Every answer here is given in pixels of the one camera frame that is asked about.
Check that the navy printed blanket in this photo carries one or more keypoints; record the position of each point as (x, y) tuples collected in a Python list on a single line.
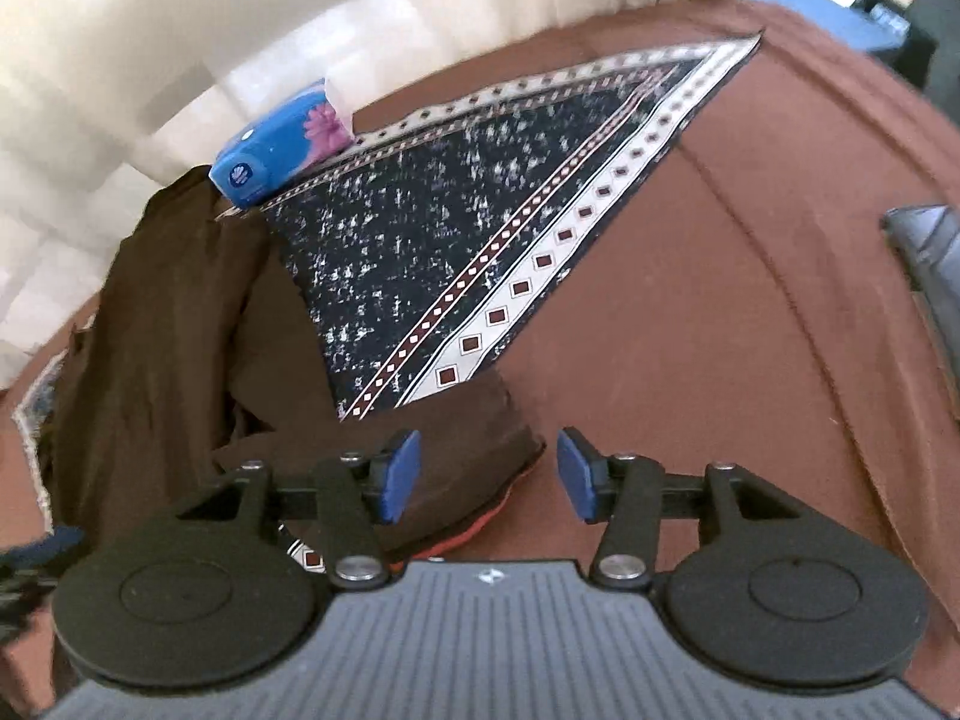
[(420, 240)]

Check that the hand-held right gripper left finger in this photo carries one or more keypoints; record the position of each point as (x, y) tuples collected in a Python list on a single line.
[(397, 480)]

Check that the blue tissue pack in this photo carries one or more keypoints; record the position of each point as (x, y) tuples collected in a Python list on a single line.
[(277, 150)]

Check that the dark brown garment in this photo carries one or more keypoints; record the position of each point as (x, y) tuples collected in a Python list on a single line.
[(165, 330)]

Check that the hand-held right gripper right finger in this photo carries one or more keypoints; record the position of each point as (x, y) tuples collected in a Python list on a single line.
[(574, 476)]

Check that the black appliance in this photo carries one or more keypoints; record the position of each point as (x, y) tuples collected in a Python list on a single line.
[(934, 15)]

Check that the dark flat device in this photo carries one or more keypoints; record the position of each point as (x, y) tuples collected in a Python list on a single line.
[(926, 240)]

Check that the white curtain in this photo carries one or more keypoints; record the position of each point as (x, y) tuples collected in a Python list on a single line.
[(150, 52)]

